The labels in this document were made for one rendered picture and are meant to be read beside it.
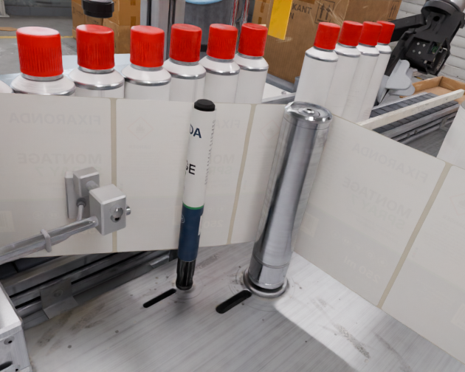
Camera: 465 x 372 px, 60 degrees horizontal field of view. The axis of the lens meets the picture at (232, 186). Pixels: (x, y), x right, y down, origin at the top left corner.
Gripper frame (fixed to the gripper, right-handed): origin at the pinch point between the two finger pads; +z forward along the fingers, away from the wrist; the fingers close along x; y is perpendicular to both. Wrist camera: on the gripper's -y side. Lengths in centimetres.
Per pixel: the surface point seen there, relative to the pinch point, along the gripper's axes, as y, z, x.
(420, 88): -12, -20, 53
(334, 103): 1.7, 8.5, -18.6
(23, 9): -517, 20, 136
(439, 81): -12, -29, 67
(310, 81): 1.3, 8.7, -28.2
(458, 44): -113, -171, 369
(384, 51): 2.3, -4.3, -13.3
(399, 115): 4.7, 1.4, 3.6
